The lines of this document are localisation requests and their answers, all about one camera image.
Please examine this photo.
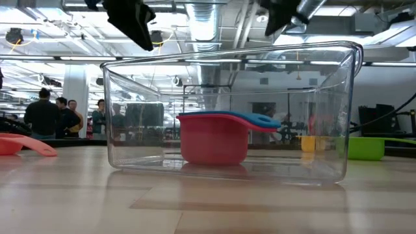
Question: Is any red measuring cup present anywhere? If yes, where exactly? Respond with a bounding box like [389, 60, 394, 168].
[176, 113, 282, 166]

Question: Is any orange measuring cup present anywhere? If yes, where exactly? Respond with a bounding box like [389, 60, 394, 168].
[0, 133, 59, 157]

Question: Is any white pillar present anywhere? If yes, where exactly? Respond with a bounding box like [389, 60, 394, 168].
[62, 64, 89, 139]

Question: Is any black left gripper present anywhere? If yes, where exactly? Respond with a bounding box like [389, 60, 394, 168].
[84, 0, 157, 52]

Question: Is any green measuring cup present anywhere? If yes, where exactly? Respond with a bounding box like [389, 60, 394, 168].
[334, 136, 416, 161]

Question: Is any black screen panel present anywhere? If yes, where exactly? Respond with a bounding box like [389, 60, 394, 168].
[125, 103, 164, 127]

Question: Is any black background equipment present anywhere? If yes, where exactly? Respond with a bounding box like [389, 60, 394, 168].
[358, 103, 397, 137]

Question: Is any medium blue measuring cup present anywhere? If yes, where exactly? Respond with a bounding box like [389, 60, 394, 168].
[178, 110, 282, 128]

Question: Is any person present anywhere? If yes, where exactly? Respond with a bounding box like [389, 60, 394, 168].
[67, 99, 85, 134]
[91, 98, 107, 135]
[55, 96, 81, 139]
[23, 87, 62, 140]

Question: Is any yellow measuring cup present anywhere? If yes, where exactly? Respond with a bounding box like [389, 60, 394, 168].
[297, 135, 326, 153]

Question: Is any black hanging cable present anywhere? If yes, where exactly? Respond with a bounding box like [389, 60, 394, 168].
[350, 92, 416, 133]

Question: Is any clear plastic basket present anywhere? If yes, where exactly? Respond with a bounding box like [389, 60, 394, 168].
[100, 41, 364, 185]

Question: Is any silver ventilation duct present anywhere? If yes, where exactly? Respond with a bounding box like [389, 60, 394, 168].
[185, 3, 222, 111]

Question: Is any black hanging camera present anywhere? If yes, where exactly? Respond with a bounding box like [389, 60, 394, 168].
[149, 30, 164, 46]
[5, 27, 24, 45]

